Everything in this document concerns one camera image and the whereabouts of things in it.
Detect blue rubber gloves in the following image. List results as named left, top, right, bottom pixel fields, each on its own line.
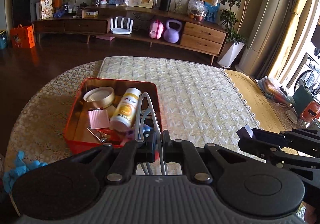
left=3, top=151, right=48, bottom=193

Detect orange gift bag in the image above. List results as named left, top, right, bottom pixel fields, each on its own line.
left=10, top=25, right=35, bottom=49

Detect silver nail clipper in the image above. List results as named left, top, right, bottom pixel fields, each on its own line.
left=86, top=127, right=110, bottom=143

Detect black mini fridge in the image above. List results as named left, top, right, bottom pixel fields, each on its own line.
left=12, top=0, right=40, bottom=27

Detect white wifi router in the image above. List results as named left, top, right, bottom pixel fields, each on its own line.
left=110, top=16, right=134, bottom=35

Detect blue gift bag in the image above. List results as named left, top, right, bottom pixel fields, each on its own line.
left=204, top=2, right=220, bottom=23

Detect white vitamin bottle yellow label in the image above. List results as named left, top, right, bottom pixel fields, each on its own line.
left=110, top=88, right=141, bottom=133

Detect yellow woven table mat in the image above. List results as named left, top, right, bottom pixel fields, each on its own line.
left=223, top=69, right=299, bottom=156

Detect white frame sunglasses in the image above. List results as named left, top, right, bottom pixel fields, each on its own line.
left=134, top=92, right=168, bottom=175

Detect stack of colourful folders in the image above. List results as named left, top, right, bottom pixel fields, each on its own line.
left=255, top=76, right=295, bottom=106

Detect red metal tin box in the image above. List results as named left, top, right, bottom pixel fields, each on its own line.
left=63, top=78, right=162, bottom=154

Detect purple kettlebell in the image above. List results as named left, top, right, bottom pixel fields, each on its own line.
left=163, top=20, right=182, bottom=43

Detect black cylinder speaker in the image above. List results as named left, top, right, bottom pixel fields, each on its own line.
left=159, top=0, right=171, bottom=12

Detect cereal box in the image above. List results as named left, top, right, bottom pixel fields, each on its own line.
left=40, top=0, right=53, bottom=20

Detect tall green potted tree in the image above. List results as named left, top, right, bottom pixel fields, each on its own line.
left=217, top=0, right=251, bottom=68

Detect washing machine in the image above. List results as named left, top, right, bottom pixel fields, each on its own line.
left=287, top=53, right=319, bottom=95

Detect dark blue bucket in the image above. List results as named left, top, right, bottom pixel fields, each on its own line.
left=0, top=29, right=7, bottom=50

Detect purple small block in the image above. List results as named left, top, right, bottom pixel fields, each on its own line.
left=236, top=125, right=254, bottom=139

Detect pink ridged small box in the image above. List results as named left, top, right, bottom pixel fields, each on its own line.
left=88, top=109, right=110, bottom=129

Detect white standing air conditioner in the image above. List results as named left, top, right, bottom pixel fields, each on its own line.
left=235, top=0, right=290, bottom=76

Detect round gold tin lid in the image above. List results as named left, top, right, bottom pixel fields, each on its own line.
left=84, top=87, right=115, bottom=109

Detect purple sheep toy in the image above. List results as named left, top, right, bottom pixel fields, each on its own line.
left=139, top=124, right=153, bottom=139

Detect wooden tv console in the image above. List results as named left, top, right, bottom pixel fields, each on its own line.
left=33, top=4, right=227, bottom=57

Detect white round coaster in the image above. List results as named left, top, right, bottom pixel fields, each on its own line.
left=286, top=110, right=298, bottom=124

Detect pink small case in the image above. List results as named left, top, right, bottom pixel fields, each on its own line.
left=149, top=20, right=164, bottom=39

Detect bag of fruit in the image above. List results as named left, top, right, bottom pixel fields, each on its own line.
left=187, top=0, right=207, bottom=22

